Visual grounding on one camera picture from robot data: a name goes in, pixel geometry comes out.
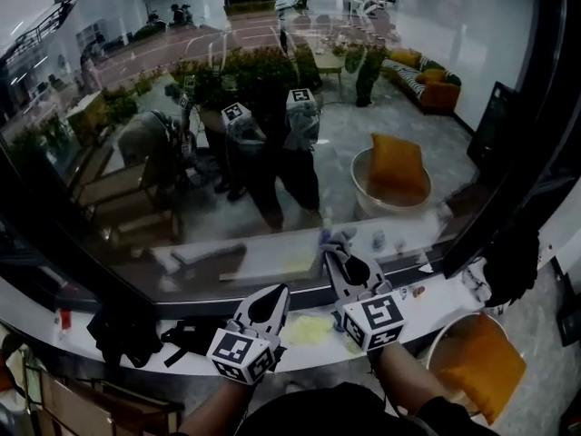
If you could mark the small reddish item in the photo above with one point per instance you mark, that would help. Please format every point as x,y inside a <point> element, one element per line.
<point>418,291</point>

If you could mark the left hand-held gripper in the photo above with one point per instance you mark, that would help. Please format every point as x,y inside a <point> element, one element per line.
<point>245,352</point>

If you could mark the white round tub chair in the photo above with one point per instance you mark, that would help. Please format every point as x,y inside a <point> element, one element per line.
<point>436,348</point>

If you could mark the large window glass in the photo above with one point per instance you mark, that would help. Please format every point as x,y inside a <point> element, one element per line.
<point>408,84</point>

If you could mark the person's right forearm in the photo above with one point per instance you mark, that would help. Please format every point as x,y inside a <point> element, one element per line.
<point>408,375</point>

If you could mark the small red item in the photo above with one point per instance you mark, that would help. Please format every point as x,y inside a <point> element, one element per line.
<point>65,320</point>

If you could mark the black flat panel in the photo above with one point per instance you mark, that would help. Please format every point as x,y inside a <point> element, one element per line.
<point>569,307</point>

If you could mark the black hanging garment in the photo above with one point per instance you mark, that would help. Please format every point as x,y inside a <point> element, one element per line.
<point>513,266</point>

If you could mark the yellow-green rag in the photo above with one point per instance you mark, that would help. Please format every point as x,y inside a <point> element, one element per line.
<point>311,329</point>

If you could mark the small white cap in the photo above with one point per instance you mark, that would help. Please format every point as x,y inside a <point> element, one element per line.
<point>403,293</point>

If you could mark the white patterned cloth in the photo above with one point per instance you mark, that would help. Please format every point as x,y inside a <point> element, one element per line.
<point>476,280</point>

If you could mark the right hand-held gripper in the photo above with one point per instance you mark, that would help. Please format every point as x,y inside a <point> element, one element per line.
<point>374,318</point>

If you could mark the person's left forearm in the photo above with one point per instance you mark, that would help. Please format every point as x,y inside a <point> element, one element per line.
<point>218,407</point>

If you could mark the black bag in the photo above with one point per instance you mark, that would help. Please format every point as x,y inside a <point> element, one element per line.
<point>122,334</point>

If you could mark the orange cushion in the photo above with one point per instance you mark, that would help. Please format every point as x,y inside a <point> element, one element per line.
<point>485,370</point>

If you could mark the person's black clothing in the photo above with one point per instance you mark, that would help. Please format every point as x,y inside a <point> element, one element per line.
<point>318,411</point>

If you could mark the wooden chair frame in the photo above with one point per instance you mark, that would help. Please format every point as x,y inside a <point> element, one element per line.
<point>91,407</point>

